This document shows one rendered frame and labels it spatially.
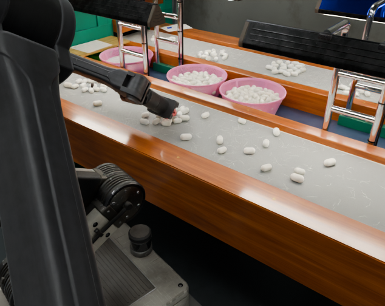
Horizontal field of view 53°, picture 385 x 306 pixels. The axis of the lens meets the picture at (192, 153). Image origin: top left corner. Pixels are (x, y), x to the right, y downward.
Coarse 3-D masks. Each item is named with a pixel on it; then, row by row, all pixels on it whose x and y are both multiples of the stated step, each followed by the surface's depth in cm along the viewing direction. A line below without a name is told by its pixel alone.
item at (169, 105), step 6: (162, 96) 132; (162, 102) 127; (168, 102) 130; (174, 102) 129; (156, 108) 126; (162, 108) 128; (168, 108) 130; (174, 108) 130; (162, 114) 131; (168, 114) 130
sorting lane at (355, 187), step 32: (64, 96) 157; (96, 96) 157; (160, 128) 134; (192, 128) 134; (224, 128) 134; (256, 128) 134; (224, 160) 117; (256, 160) 117; (288, 160) 117; (320, 160) 117; (352, 160) 117; (320, 192) 104; (352, 192) 104; (384, 192) 104; (384, 224) 94
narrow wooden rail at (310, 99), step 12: (168, 60) 195; (192, 60) 187; (204, 60) 187; (228, 72) 176; (240, 72) 173; (252, 72) 173; (264, 84) 167; (288, 84) 161; (300, 84) 161; (288, 96) 162; (300, 96) 159; (312, 96) 155; (324, 96) 152; (336, 96) 151; (300, 108) 161; (312, 108) 158; (324, 108) 154; (360, 108) 145; (372, 108) 143; (336, 120) 153; (384, 120) 142
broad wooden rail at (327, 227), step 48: (96, 144) 130; (144, 144) 120; (192, 192) 109; (240, 192) 100; (288, 192) 100; (240, 240) 105; (288, 240) 94; (336, 240) 86; (384, 240) 86; (336, 288) 91; (384, 288) 83
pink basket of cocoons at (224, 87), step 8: (232, 80) 164; (240, 80) 166; (256, 80) 166; (264, 80) 165; (224, 88) 161; (232, 88) 165; (280, 88) 159; (224, 96) 150; (280, 96) 158; (248, 104) 145; (256, 104) 144; (264, 104) 145; (272, 104) 147; (272, 112) 151
